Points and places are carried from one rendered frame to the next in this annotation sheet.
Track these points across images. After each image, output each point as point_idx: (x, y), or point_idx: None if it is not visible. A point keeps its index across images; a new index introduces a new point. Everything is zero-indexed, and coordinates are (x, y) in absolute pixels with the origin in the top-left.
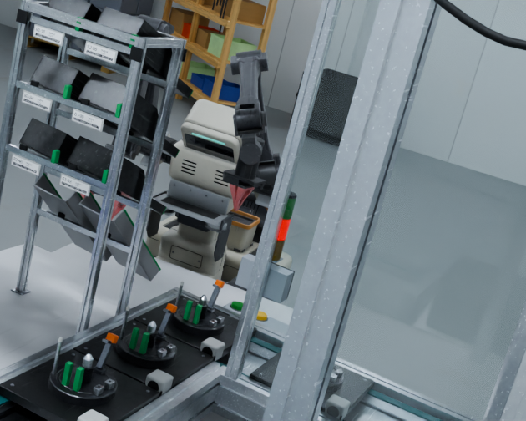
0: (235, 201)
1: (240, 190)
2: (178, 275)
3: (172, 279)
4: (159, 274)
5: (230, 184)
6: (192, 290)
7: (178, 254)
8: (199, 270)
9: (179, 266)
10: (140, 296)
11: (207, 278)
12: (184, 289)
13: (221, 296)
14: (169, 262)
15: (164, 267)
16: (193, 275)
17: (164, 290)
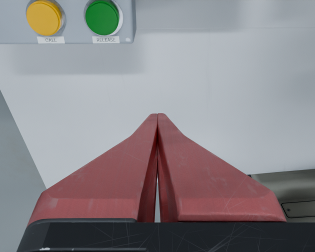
0: (161, 131)
1: (97, 191)
2: (296, 143)
3: (298, 123)
4: None
5: (279, 215)
6: (255, 116)
7: None
8: (279, 201)
9: (308, 194)
10: None
11: (253, 169)
12: (268, 107)
13: (208, 134)
14: None
15: None
16: (276, 161)
17: (294, 76)
